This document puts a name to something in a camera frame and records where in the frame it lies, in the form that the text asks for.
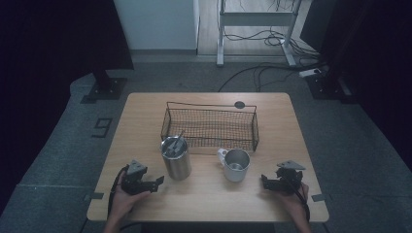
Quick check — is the dark curtain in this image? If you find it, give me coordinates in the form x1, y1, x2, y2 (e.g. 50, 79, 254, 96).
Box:
299, 0, 412, 163
0, 0, 135, 216

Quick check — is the white panel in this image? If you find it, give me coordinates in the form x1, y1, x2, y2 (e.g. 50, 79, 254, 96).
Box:
113, 0, 200, 51

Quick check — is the stainless steel tumbler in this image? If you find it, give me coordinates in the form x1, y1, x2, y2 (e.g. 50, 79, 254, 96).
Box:
160, 135, 192, 182

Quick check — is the person's right hand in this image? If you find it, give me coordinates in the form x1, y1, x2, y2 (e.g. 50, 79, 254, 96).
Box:
277, 183, 310, 221

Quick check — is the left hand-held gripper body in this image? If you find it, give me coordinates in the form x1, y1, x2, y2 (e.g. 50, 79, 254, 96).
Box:
120, 159, 154, 196

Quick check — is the long black floor cable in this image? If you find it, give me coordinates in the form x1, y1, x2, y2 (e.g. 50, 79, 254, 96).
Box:
217, 62, 326, 93

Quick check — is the white power strip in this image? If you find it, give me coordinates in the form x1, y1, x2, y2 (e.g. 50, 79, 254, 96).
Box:
298, 67, 323, 79

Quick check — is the dark wire mesh basket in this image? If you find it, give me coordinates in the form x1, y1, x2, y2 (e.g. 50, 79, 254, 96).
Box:
160, 101, 260, 153

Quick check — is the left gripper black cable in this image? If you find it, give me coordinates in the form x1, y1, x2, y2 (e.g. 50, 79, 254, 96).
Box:
107, 164, 141, 232

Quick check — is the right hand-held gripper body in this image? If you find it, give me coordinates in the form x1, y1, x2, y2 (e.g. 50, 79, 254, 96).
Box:
274, 159, 306, 195

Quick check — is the metal straw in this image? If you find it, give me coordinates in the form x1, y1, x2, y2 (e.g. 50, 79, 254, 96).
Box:
163, 129, 186, 155

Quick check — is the white desk frame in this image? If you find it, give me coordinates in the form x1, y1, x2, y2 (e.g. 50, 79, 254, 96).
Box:
216, 0, 303, 68

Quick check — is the black stand base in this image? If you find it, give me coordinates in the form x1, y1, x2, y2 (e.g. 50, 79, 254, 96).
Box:
305, 71, 358, 105
80, 69, 128, 105

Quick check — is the person's left hand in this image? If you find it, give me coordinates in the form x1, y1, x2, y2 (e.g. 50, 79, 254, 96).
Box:
110, 180, 152, 221

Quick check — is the tangle of floor cables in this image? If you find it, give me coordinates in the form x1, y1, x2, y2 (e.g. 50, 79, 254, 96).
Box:
223, 28, 321, 61

